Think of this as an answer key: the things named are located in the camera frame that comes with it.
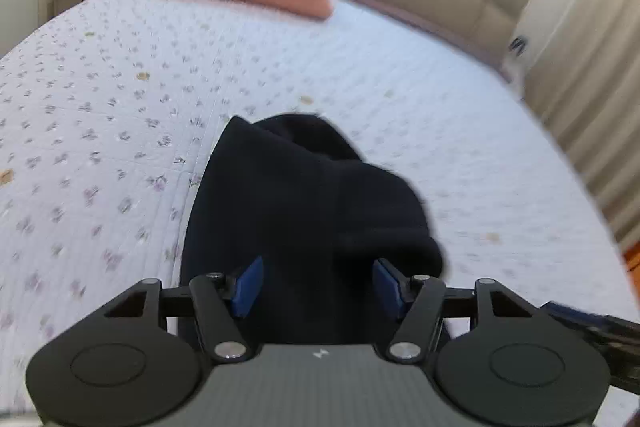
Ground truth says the beige curtain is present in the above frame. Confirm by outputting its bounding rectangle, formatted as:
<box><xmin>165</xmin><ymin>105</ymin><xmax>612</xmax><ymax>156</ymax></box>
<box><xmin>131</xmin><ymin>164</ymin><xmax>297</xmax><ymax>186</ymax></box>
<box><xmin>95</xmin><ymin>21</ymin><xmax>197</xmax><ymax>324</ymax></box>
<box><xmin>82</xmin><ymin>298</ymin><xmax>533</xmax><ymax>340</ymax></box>
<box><xmin>520</xmin><ymin>0</ymin><xmax>640</xmax><ymax>253</ymax></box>

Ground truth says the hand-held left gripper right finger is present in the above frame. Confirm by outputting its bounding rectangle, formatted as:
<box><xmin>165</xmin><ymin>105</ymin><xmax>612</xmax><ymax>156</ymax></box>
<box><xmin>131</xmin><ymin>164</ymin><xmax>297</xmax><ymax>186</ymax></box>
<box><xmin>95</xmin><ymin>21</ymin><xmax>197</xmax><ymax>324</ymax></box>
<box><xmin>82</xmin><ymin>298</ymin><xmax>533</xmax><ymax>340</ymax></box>
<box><xmin>372</xmin><ymin>257</ymin><xmax>534</xmax><ymax>363</ymax></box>

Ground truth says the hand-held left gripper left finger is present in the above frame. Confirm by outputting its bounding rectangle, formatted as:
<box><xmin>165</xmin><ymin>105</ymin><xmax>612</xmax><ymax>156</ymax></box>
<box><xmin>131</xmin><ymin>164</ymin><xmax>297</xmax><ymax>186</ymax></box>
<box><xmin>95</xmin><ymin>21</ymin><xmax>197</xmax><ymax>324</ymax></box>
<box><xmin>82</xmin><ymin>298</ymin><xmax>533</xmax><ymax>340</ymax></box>
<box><xmin>104</xmin><ymin>255</ymin><xmax>265</xmax><ymax>363</ymax></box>

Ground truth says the floral quilted bed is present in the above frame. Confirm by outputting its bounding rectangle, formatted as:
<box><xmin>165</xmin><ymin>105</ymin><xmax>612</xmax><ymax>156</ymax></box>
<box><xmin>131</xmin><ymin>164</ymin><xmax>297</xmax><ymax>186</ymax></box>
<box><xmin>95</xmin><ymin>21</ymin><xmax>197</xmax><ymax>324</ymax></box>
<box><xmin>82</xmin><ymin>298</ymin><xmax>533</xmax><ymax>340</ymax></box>
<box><xmin>0</xmin><ymin>0</ymin><xmax>625</xmax><ymax>427</ymax></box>

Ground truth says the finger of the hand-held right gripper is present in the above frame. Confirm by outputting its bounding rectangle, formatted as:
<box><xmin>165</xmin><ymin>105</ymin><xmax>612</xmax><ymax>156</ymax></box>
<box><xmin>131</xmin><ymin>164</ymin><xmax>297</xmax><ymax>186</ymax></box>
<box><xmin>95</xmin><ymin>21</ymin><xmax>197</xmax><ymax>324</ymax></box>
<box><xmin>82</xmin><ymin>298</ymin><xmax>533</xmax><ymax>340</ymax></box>
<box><xmin>542</xmin><ymin>301</ymin><xmax>626</xmax><ymax>334</ymax></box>

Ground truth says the dark navy garment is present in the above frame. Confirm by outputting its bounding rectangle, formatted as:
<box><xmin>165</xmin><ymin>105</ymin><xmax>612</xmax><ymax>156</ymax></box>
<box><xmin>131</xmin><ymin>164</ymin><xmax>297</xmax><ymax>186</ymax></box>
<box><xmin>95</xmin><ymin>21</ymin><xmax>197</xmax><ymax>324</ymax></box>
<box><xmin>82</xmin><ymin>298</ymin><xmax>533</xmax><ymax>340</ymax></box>
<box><xmin>179</xmin><ymin>113</ymin><xmax>452</xmax><ymax>348</ymax></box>

